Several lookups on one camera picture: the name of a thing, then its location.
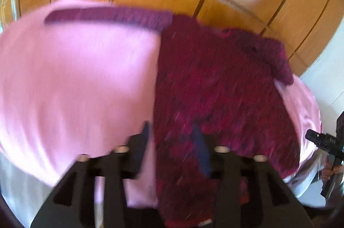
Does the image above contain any dark red floral garment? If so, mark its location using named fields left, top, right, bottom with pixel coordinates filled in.
left=45, top=7, right=300, bottom=227

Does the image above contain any person's right hand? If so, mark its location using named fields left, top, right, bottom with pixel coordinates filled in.
left=320, top=157, right=343, bottom=183

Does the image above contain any pink bed sheet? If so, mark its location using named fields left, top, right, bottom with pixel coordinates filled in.
left=1, top=0, right=321, bottom=207

